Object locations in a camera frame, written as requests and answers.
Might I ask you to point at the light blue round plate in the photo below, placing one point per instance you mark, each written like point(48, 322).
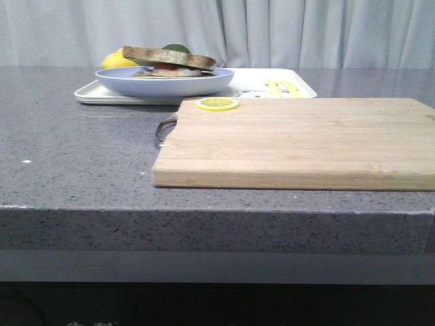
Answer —
point(122, 81)

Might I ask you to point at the bread slice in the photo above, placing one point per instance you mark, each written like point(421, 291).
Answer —
point(141, 74)
point(151, 56)

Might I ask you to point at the white bear tray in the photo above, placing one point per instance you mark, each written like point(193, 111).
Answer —
point(250, 83)

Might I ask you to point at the lemon slice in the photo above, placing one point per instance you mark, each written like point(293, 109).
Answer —
point(217, 103)

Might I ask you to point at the fried egg toy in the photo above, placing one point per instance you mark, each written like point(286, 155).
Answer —
point(172, 70)

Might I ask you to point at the green lime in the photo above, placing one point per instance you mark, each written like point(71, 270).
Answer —
point(176, 47)

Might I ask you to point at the grey curtain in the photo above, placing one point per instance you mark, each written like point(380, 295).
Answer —
point(277, 34)

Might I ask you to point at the front yellow lemon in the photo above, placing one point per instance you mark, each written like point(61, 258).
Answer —
point(117, 59)

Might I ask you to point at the wooden cutting board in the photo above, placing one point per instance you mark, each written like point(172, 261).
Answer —
point(301, 143)

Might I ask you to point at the metal cutting board handle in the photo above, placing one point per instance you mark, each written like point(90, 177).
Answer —
point(163, 129)

